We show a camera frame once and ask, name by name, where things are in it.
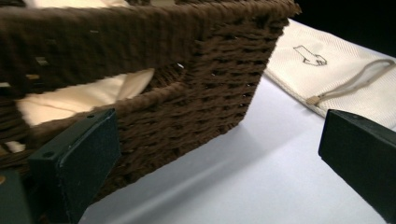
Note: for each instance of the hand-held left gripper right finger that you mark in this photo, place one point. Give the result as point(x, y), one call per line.
point(364, 155)

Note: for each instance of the white table cover sheet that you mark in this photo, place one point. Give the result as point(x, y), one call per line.
point(249, 174)

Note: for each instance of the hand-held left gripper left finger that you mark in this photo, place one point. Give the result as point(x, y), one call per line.
point(81, 155)

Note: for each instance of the cream cloth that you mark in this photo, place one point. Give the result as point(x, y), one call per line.
point(77, 96)

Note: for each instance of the brown woven basket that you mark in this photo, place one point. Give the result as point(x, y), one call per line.
point(202, 77)

